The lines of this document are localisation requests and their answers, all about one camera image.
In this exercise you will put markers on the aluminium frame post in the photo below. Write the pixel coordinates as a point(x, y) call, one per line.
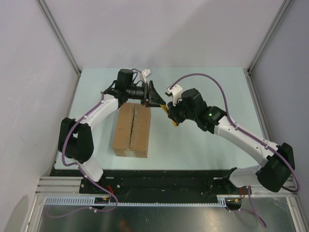
point(58, 35)
point(277, 21)

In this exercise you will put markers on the aluminium front rail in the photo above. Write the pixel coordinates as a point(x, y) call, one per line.
point(63, 186)

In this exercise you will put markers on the left aluminium frame post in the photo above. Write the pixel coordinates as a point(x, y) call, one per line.
point(58, 35)

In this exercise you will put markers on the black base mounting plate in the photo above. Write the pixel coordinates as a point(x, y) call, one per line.
point(166, 186)

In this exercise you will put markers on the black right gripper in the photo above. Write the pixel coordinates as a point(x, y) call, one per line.
point(173, 112)

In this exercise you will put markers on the yellow utility knife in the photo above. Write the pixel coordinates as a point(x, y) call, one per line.
point(166, 110)

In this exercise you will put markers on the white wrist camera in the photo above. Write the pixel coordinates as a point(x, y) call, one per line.
point(144, 74)
point(175, 92)

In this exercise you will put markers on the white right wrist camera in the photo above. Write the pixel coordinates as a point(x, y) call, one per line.
point(175, 92)

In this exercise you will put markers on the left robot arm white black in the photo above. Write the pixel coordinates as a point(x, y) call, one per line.
point(75, 141)

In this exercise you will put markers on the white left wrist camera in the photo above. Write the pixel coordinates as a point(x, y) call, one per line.
point(144, 74)

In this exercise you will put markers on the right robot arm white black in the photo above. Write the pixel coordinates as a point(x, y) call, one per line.
point(275, 162)

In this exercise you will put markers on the right aluminium frame post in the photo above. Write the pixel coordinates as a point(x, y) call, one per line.
point(277, 21)

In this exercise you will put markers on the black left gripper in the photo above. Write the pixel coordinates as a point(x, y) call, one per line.
point(151, 96)

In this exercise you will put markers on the brown cardboard express box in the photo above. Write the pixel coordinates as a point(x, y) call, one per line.
point(132, 131)

